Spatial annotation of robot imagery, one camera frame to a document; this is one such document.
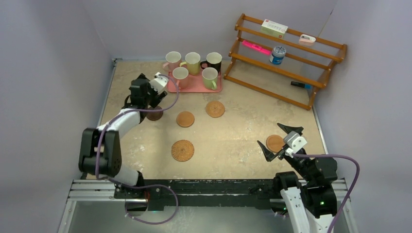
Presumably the blue white round jar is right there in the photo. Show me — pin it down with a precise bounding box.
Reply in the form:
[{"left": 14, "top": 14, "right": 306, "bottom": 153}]
[{"left": 269, "top": 46, "right": 286, "bottom": 65}]

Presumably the dark walnut wooden coaster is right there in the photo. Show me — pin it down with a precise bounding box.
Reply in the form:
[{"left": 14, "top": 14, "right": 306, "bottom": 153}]
[{"left": 146, "top": 106, "right": 163, "bottom": 121}]

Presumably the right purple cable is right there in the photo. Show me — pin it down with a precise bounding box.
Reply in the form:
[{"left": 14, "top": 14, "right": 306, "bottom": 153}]
[{"left": 291, "top": 153, "right": 361, "bottom": 233}]

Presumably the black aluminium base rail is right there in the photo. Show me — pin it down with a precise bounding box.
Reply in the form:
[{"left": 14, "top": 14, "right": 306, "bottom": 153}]
[{"left": 66, "top": 179, "right": 351, "bottom": 213}]

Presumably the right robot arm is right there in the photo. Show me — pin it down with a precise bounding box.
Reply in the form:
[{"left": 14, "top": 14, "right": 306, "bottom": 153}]
[{"left": 258, "top": 123, "right": 338, "bottom": 233}]

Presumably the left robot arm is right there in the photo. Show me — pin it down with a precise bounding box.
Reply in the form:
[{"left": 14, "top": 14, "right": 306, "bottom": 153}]
[{"left": 78, "top": 73, "right": 169, "bottom": 199}]

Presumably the woven rattan coaster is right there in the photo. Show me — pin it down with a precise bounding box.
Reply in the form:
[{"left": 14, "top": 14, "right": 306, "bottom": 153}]
[
  {"left": 171, "top": 140, "right": 194, "bottom": 162},
  {"left": 206, "top": 100, "right": 225, "bottom": 118}
]

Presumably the pink plastic tray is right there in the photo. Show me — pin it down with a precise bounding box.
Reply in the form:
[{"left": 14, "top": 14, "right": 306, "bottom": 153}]
[{"left": 167, "top": 72, "right": 223, "bottom": 93}]

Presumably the yellow mug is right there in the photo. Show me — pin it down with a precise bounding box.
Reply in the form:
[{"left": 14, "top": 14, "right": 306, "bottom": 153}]
[{"left": 179, "top": 52, "right": 201, "bottom": 76}]

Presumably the pink mug front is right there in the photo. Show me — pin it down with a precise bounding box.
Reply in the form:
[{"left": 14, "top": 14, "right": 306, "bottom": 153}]
[{"left": 172, "top": 67, "right": 189, "bottom": 90}]

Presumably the pink highlighter marker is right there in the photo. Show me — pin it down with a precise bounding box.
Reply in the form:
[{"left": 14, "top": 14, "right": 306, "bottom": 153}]
[{"left": 242, "top": 40, "right": 271, "bottom": 55}]

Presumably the green mug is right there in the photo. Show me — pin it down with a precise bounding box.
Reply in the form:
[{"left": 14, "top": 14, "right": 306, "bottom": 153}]
[{"left": 202, "top": 67, "right": 218, "bottom": 90}]

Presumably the white green box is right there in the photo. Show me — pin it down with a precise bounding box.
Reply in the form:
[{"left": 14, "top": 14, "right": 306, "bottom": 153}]
[{"left": 260, "top": 19, "right": 288, "bottom": 39}]

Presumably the small pink white case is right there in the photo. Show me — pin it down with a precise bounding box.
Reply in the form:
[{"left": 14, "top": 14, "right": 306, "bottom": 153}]
[{"left": 298, "top": 34, "right": 316, "bottom": 47}]

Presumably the black mug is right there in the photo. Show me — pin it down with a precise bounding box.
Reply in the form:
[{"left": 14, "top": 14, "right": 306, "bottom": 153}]
[{"left": 200, "top": 52, "right": 223, "bottom": 73}]

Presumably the black blue marker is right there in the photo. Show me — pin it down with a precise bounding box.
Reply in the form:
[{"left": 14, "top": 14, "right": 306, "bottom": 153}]
[{"left": 291, "top": 81, "right": 312, "bottom": 89}]

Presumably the smooth light wooden coaster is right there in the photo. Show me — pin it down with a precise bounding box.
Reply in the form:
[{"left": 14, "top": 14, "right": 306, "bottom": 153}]
[{"left": 176, "top": 111, "right": 195, "bottom": 128}]

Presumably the wooden tiered shelf rack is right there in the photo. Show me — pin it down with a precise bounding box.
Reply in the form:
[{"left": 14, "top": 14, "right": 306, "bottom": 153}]
[{"left": 223, "top": 14, "right": 347, "bottom": 110}]

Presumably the pink mug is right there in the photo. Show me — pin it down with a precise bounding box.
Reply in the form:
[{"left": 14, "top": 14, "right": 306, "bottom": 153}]
[
  {"left": 163, "top": 51, "right": 182, "bottom": 72},
  {"left": 172, "top": 67, "right": 189, "bottom": 90}
]

